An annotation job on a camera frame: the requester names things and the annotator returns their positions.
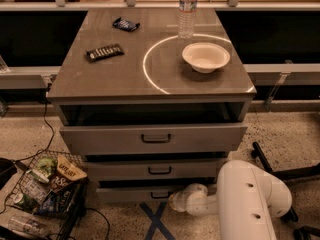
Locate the grey drawer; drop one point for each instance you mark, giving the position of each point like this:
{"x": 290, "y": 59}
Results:
{"x": 153, "y": 139}
{"x": 153, "y": 169}
{"x": 137, "y": 194}

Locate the grey drawer cabinet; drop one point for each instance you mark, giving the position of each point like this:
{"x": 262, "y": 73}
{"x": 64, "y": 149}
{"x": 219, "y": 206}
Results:
{"x": 150, "y": 84}

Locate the dark blue snack packet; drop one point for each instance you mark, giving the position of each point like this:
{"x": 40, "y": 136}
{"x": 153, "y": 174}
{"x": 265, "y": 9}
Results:
{"x": 125, "y": 25}

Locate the green snack bag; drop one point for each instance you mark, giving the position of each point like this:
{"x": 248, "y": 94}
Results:
{"x": 47, "y": 166}

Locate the clear plastic water bottle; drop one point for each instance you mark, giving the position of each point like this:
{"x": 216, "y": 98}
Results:
{"x": 186, "y": 18}

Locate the tan chip bag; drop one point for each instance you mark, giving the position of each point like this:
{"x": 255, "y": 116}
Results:
{"x": 69, "y": 170}

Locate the black chocolate bar wrapper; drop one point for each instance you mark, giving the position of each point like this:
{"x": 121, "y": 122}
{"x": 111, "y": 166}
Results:
{"x": 105, "y": 52}

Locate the green can in basket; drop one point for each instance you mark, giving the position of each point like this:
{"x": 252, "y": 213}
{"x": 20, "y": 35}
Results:
{"x": 24, "y": 202}

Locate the white paper bowl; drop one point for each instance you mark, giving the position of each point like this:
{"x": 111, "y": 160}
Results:
{"x": 205, "y": 57}

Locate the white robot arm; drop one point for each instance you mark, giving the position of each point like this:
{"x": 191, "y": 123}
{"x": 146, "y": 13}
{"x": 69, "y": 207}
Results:
{"x": 246, "y": 201}

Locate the black chair base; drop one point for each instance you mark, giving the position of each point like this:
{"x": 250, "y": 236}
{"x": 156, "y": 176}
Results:
{"x": 304, "y": 232}

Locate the black wire basket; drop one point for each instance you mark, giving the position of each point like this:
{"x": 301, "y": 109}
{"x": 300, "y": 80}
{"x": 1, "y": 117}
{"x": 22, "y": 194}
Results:
{"x": 56, "y": 197}

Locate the plastic bottle on floor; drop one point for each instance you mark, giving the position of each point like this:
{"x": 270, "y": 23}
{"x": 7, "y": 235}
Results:
{"x": 28, "y": 226}

